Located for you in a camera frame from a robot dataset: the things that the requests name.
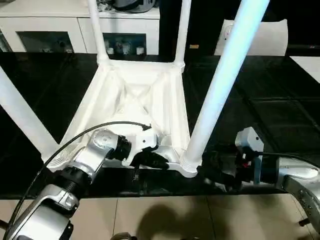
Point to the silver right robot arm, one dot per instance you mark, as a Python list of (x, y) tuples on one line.
[(300, 172)]

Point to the white bag with round fitting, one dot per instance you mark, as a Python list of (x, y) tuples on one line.
[(270, 40)]

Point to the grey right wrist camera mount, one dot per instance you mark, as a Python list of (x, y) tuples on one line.
[(247, 136)]

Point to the black metal stand leg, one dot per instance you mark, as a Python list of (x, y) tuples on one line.
[(3, 223), (303, 222)]

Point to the grey helmet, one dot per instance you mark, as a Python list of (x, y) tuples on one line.
[(132, 5)]

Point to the white glass-door cabinet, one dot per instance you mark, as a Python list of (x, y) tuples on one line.
[(50, 22)]

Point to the white flat board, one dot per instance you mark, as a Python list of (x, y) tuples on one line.
[(307, 66)]

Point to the black tangled items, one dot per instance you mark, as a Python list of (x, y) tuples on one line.
[(106, 2)]

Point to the dark robot right foot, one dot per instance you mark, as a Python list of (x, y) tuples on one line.
[(190, 238)]

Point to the dark robot left foot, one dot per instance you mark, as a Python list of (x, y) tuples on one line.
[(123, 236)]

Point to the white plastic table top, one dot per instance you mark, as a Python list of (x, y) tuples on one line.
[(140, 82)]

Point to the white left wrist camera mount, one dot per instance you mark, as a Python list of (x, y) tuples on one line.
[(145, 140)]

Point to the black box with gold label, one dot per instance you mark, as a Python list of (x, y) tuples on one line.
[(200, 30)]

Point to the dark robot foot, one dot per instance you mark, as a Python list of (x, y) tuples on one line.
[(123, 236), (190, 238)]

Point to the black table mat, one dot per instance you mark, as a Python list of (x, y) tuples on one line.
[(275, 100)]

